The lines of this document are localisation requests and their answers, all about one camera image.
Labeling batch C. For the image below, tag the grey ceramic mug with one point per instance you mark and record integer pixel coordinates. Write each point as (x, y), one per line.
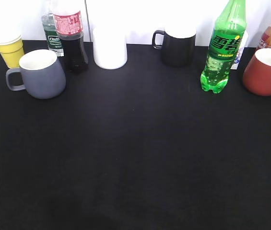
(42, 74)

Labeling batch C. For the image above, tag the green sprite bottle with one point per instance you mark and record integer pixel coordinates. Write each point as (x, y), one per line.
(224, 44)

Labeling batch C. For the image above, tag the clear cestbon water bottle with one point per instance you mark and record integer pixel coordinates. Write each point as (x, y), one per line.
(47, 19)

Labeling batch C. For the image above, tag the yellow paper cup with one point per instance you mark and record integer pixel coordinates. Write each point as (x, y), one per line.
(11, 49)

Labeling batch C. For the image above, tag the white ceramic mug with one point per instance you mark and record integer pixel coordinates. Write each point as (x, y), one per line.
(109, 48)

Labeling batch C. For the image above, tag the black ceramic mug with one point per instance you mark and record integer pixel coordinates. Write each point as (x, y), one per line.
(176, 45)

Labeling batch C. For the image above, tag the white carton box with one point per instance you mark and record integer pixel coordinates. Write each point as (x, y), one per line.
(240, 51)

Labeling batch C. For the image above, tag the cola bottle red label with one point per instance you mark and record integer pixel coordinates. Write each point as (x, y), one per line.
(68, 22)

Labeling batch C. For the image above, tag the red ceramic mug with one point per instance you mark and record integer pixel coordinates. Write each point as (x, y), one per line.
(257, 75)

